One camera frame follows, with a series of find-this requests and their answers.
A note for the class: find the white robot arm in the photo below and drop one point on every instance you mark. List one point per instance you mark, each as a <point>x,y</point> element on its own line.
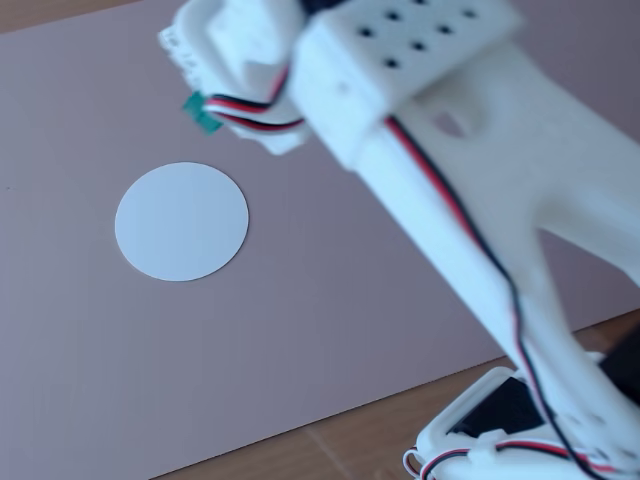
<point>450,200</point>

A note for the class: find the white paper circle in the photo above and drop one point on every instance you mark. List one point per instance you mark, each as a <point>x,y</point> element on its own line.
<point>182,222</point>

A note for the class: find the pink mat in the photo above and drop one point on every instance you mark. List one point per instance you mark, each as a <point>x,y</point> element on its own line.
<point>150,375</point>

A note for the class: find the teal lego brick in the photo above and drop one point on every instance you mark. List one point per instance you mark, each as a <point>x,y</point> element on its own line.
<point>200,118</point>

